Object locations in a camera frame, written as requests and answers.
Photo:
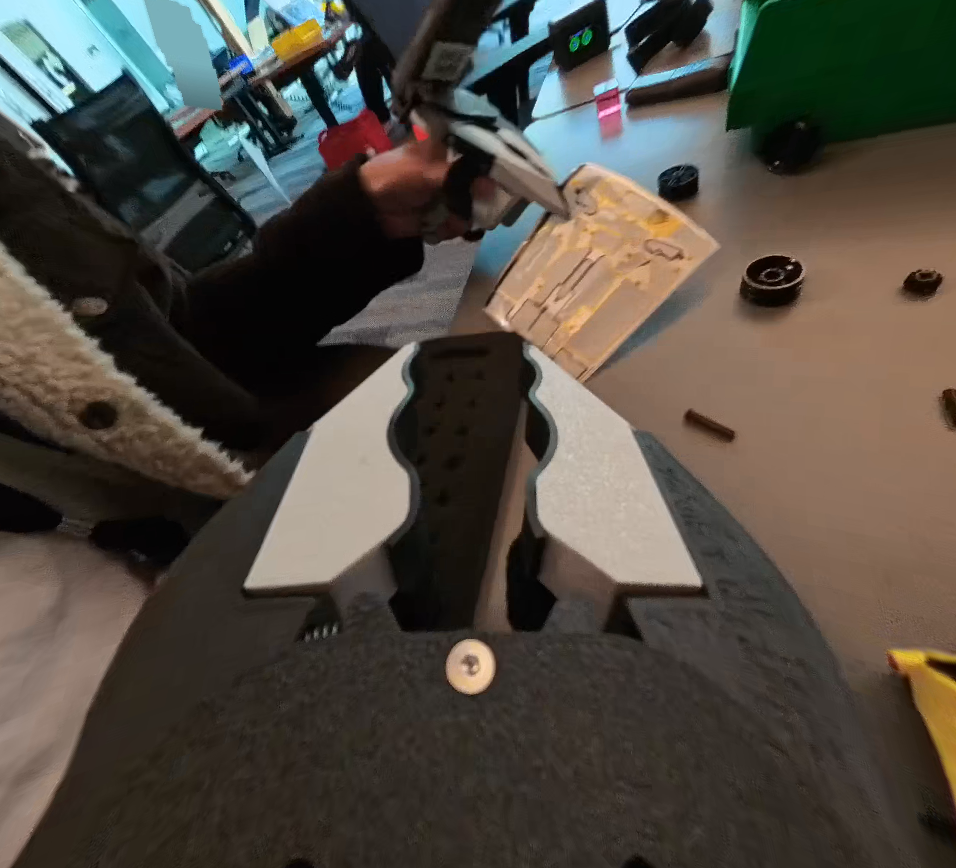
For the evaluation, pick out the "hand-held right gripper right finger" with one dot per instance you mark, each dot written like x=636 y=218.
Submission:
x=612 y=502

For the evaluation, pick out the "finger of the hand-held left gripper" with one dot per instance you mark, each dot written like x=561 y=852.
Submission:
x=530 y=185
x=493 y=129

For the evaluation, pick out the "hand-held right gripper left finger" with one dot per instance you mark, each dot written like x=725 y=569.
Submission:
x=336 y=502

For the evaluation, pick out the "sticker sheet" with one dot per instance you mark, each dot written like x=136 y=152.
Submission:
x=597 y=278

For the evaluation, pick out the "yellow toy brick car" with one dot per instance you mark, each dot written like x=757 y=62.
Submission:
x=937 y=704

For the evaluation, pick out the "person's left forearm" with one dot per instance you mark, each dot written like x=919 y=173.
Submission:
x=299 y=271

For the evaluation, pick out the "grey desk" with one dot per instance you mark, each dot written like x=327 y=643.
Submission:
x=784 y=450

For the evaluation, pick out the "person's left hand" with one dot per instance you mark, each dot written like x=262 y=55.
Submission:
x=403 y=188

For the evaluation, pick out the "pink small box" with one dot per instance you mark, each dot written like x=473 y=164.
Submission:
x=609 y=106

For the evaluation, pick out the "black pin brick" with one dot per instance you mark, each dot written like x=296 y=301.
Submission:
x=709 y=426

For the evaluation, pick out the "black device with green display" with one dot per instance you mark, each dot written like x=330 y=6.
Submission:
x=579 y=35

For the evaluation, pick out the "black dotted mat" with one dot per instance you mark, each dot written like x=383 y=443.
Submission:
x=463 y=450

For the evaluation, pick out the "red plastic bin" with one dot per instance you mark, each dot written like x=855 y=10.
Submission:
x=355 y=140

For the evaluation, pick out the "yellow plastic bin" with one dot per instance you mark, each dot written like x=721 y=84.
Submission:
x=297 y=38

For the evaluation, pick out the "dark flat bar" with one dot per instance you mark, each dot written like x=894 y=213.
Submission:
x=680 y=84

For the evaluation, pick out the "black office chair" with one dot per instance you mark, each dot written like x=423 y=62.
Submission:
x=149 y=166

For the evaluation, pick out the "green plastic bin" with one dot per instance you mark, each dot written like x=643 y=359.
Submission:
x=859 y=24

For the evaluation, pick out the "small black toy wheel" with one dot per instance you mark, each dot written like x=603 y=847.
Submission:
x=922 y=283

